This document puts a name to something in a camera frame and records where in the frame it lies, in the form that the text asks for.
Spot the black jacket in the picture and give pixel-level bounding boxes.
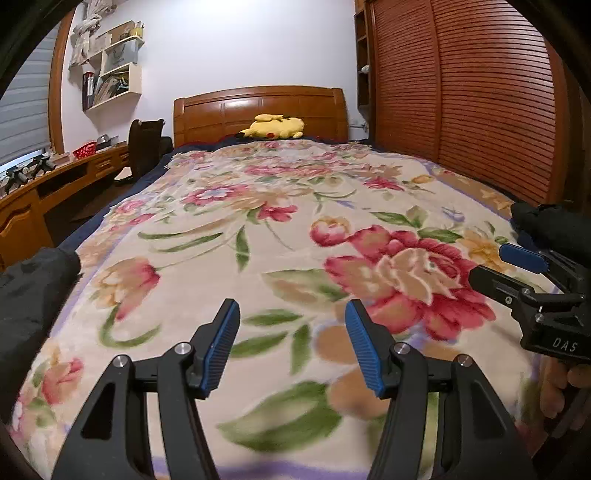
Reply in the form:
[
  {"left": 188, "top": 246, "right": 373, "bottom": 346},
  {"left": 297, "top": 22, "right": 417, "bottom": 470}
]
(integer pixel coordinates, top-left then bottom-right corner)
[{"left": 0, "top": 248, "right": 81, "bottom": 423}]

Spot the folded dark clothes pile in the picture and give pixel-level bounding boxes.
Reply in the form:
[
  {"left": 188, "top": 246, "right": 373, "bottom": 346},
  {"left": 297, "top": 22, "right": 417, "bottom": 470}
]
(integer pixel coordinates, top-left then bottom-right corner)
[{"left": 510, "top": 202, "right": 591, "bottom": 269}]

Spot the person right hand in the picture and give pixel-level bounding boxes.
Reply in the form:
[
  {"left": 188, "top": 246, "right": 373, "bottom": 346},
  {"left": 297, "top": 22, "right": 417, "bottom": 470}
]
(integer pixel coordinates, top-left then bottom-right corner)
[{"left": 540, "top": 357, "right": 591, "bottom": 419}]

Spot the wooden louvered wardrobe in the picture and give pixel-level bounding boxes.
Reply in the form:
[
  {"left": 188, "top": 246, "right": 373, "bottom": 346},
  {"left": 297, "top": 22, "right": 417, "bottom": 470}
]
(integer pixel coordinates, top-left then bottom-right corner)
[{"left": 355, "top": 1, "right": 580, "bottom": 204}]

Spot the floral blanket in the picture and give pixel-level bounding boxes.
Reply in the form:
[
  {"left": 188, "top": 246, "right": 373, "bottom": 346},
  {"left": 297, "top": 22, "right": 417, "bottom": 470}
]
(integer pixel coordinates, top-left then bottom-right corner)
[{"left": 8, "top": 140, "right": 551, "bottom": 479}]

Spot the wooden desk cabinet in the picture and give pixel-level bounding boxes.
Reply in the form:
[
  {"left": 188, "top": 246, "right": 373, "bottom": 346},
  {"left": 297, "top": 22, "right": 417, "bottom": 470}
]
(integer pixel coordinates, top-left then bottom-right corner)
[{"left": 1, "top": 142, "right": 128, "bottom": 269}]

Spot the yellow Pikachu plush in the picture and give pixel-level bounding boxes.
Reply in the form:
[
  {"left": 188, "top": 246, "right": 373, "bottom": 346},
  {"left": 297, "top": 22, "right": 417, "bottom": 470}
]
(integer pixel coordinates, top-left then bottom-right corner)
[{"left": 239, "top": 114, "right": 304, "bottom": 140}]

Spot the red basket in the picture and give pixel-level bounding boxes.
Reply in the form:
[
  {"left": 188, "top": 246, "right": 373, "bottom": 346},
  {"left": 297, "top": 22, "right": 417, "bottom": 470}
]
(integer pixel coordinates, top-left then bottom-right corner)
[{"left": 72, "top": 141, "right": 97, "bottom": 160}]

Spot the dark wooden chair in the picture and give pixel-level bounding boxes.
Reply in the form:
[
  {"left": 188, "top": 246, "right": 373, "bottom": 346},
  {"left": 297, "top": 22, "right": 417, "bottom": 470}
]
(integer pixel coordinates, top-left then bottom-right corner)
[{"left": 114, "top": 119, "right": 172, "bottom": 185}]

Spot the grey window blind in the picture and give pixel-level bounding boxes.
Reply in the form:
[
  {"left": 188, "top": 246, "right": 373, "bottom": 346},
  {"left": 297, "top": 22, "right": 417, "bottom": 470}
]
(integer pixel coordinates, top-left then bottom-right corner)
[{"left": 0, "top": 25, "right": 59, "bottom": 165}]

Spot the wooden headboard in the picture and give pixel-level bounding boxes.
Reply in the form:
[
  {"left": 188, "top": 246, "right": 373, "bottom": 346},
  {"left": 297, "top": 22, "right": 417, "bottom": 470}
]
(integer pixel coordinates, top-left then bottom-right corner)
[{"left": 173, "top": 85, "right": 349, "bottom": 147}]

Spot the tied beige curtain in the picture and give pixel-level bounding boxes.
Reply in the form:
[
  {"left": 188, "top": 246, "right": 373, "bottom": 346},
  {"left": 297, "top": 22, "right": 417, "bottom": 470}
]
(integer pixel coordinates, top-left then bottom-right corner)
[{"left": 70, "top": 0, "right": 116, "bottom": 67}]

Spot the white wall shelf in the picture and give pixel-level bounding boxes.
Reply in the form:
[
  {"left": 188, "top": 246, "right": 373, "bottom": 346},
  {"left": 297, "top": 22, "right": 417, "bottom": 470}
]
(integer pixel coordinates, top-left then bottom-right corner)
[{"left": 70, "top": 20, "right": 144, "bottom": 112}]

